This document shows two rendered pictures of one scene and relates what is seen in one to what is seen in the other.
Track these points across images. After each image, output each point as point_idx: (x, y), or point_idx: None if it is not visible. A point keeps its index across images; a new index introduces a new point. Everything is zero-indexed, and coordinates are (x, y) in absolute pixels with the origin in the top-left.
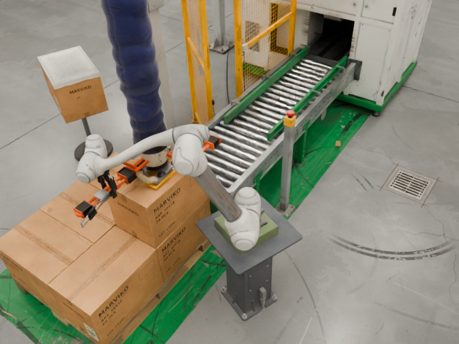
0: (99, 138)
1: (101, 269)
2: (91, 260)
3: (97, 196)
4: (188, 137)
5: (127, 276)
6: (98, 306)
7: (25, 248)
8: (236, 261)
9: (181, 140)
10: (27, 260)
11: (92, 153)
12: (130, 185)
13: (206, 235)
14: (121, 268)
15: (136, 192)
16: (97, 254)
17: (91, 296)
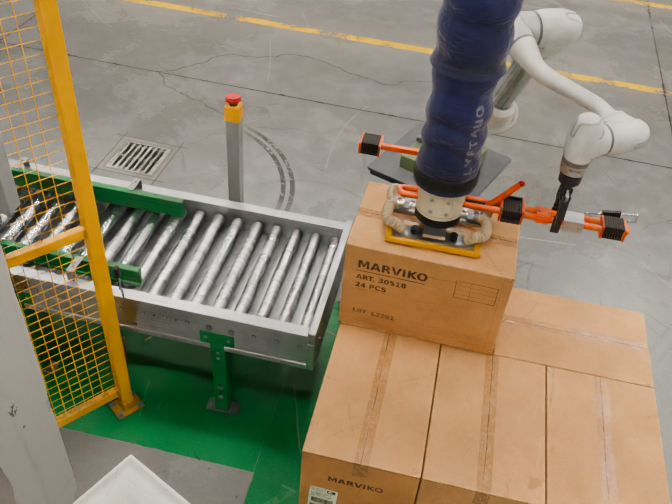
0: (585, 112)
1: (578, 332)
2: (575, 353)
3: (583, 218)
4: (544, 9)
5: (563, 298)
6: (626, 310)
7: (634, 464)
8: (494, 162)
9: (553, 14)
10: (648, 444)
11: (607, 123)
12: (493, 244)
13: (478, 193)
14: (558, 310)
15: (501, 231)
16: (560, 350)
17: (621, 324)
